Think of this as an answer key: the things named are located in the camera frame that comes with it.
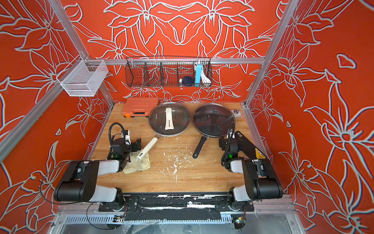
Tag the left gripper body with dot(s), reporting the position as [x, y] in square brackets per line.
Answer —
[133, 148]

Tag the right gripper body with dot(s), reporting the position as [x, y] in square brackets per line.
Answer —
[223, 142]

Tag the yellow cloth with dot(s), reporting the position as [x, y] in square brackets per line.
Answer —
[137, 165]

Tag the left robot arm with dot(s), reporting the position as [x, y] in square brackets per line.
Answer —
[79, 182]

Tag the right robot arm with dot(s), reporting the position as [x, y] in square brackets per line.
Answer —
[241, 156]

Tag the black plate with warning label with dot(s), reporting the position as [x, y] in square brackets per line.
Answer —
[248, 148]

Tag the black frying pan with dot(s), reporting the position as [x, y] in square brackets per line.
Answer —
[201, 146]

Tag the orange tool case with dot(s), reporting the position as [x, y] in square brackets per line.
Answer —
[139, 106]

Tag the blue round object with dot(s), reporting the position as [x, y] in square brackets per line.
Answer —
[188, 81]

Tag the light blue white brush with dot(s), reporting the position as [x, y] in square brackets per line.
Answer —
[200, 77]

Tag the clear plastic basket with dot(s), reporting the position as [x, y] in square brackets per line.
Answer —
[83, 79]

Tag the pan with white-handled lid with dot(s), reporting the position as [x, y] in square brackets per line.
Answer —
[169, 119]

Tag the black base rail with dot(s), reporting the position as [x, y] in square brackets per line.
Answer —
[178, 206]

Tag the black wire basket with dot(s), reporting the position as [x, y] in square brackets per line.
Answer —
[163, 71]

